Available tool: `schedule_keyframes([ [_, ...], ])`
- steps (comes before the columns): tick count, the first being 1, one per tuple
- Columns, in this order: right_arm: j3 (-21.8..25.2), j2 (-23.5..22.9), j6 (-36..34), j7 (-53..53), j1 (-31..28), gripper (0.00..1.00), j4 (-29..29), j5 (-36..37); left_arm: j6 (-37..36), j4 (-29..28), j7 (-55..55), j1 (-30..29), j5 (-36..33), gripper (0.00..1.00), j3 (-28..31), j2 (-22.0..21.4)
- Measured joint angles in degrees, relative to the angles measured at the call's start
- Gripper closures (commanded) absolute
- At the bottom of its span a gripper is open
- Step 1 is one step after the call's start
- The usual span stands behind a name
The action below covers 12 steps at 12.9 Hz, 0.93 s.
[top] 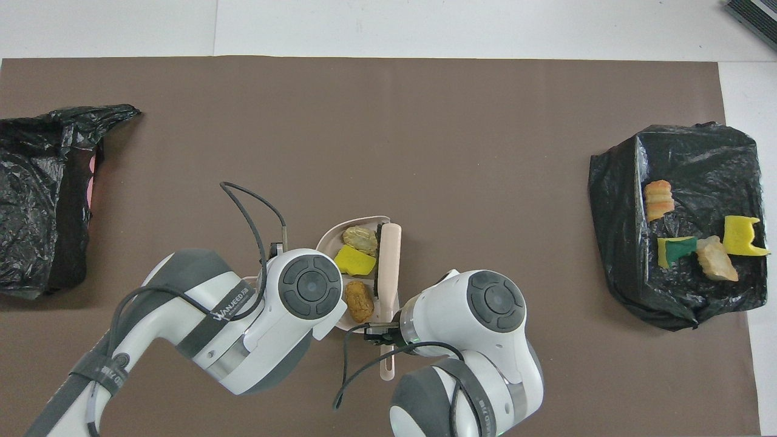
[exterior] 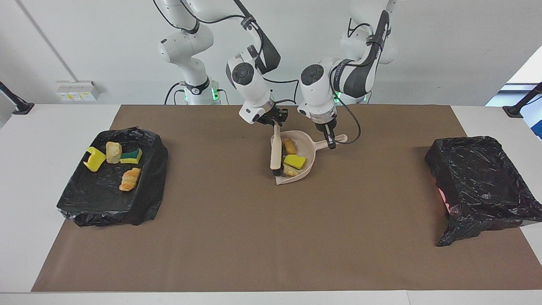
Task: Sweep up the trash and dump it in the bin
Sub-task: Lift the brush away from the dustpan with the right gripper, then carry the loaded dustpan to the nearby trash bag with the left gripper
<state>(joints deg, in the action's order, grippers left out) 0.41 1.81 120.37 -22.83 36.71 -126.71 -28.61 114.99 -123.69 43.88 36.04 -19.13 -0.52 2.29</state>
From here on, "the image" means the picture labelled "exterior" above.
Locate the pale round bread piece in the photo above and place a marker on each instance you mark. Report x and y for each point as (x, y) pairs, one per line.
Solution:
(291, 171)

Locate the brown table mat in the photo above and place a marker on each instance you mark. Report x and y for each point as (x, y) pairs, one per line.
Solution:
(254, 267)

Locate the brown fried nugget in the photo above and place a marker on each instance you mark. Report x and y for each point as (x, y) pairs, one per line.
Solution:
(290, 145)

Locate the beige hand brush black bristles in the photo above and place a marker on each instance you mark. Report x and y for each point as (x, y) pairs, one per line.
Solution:
(276, 152)

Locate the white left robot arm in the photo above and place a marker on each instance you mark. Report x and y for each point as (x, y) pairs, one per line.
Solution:
(317, 89)

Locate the pink bin with black bag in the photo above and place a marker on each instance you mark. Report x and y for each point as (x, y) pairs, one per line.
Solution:
(478, 186)

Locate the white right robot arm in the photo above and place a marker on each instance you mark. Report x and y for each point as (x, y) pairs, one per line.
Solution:
(250, 89)

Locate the green and yellow sponge wedge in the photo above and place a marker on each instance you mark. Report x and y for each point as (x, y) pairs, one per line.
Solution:
(131, 156)

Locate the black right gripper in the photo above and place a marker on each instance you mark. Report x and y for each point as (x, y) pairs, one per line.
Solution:
(271, 115)

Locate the window with dark frame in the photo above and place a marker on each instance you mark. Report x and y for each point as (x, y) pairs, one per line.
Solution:
(529, 72)

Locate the notched yellow sponge piece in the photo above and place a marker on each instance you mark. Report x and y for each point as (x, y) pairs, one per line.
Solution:
(96, 160)

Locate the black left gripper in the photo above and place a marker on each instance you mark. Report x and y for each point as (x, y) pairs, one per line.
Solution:
(325, 123)

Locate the black clamp stand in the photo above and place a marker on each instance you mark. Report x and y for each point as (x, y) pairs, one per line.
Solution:
(22, 108)
(514, 111)

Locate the croissant bread piece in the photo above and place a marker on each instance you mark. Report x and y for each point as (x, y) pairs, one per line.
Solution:
(113, 152)
(130, 179)

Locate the yellow sponge piece green edge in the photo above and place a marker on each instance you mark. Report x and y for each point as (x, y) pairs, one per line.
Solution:
(294, 162)

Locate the white wall socket box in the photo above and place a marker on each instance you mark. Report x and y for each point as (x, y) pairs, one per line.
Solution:
(76, 91)

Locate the beige plastic dustpan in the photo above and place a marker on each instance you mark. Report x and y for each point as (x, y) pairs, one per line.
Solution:
(307, 152)

